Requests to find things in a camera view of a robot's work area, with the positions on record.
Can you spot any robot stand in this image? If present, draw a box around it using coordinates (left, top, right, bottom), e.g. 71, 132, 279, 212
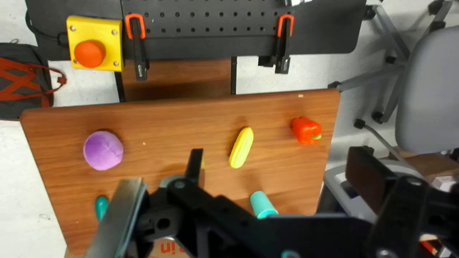
25, 0, 367, 102

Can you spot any yellow toy corn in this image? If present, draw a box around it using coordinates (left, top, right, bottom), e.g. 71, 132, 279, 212
229, 127, 254, 169

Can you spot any red toy pepper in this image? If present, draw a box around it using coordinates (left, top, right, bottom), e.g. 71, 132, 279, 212
290, 117, 322, 145

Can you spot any yellow box with orange button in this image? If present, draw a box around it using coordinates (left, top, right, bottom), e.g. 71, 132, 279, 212
66, 15, 124, 72

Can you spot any purple plush ball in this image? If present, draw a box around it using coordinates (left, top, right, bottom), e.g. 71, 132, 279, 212
83, 130, 124, 171

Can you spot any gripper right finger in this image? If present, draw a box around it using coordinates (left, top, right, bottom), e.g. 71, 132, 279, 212
345, 146, 459, 258

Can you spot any black cable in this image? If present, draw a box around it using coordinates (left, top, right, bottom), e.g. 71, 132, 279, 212
24, 11, 69, 47

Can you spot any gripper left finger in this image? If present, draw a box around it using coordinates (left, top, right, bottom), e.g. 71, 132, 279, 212
134, 149, 274, 258

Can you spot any black bag with red straps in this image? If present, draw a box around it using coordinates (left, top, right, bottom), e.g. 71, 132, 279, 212
0, 43, 67, 120

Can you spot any grey office chair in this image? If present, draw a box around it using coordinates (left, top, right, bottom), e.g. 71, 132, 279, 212
328, 0, 459, 162

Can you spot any teal cylinder shaker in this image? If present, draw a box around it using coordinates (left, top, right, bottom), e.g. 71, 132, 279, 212
250, 191, 279, 220

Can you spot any black clamp with orange handle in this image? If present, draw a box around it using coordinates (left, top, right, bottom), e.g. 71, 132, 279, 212
124, 13, 149, 81
258, 14, 295, 75

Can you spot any small teal toy piece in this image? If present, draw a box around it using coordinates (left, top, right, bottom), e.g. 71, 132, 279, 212
95, 195, 109, 221

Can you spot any cardboard box with red print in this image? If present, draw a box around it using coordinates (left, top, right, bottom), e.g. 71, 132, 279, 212
149, 236, 196, 258

